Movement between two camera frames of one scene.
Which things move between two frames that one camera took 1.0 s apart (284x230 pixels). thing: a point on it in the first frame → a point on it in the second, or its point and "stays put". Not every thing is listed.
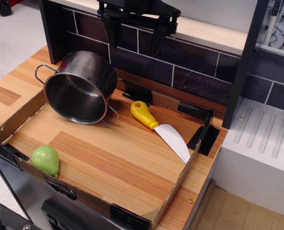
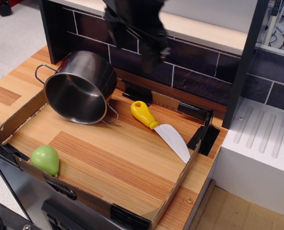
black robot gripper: [145, 12] → [141, 19]
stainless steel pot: [79, 90] stays put
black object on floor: [5, 8] stays put
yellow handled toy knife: [170, 134] stays put
